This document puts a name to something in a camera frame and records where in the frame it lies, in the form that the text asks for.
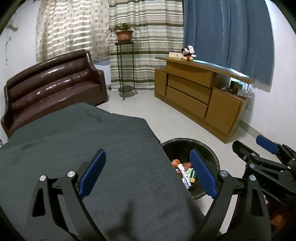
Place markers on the beige box on cabinet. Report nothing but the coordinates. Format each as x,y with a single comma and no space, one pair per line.
175,55

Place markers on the beige striped curtain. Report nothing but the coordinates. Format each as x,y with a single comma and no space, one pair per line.
160,32

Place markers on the dark brown leather sofa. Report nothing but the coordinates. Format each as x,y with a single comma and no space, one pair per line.
49,86

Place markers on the red plastic bag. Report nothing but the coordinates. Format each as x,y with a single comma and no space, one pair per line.
176,163

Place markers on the white paper packet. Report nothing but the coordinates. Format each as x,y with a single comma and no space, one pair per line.
185,176

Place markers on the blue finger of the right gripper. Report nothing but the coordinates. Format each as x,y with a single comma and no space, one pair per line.
267,144

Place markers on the green yellow cylinder can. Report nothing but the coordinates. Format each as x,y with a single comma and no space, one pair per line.
192,175

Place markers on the potted plant terracotta pot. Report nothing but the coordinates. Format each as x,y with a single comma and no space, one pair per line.
123,31

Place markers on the wooden sideboard cabinet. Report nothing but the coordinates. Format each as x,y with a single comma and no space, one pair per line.
201,91

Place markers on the black wicker trash bin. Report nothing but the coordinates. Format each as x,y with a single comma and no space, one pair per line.
180,148

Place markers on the black metal plant stand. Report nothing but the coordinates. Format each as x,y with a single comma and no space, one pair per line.
125,67

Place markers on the blue curtain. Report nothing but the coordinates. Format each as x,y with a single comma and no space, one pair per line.
232,34

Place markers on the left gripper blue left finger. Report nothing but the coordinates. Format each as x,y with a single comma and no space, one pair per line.
89,172

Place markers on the dark grey tablecloth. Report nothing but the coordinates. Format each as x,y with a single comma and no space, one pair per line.
138,195

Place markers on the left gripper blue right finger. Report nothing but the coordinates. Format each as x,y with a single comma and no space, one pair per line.
206,172

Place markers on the small items in cabinet shelf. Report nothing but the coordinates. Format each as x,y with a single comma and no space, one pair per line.
238,87

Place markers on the beige patterned curtain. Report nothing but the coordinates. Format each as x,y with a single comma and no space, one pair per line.
67,26

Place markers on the Mickey Mouse plush toy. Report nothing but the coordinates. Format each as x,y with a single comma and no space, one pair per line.
188,53

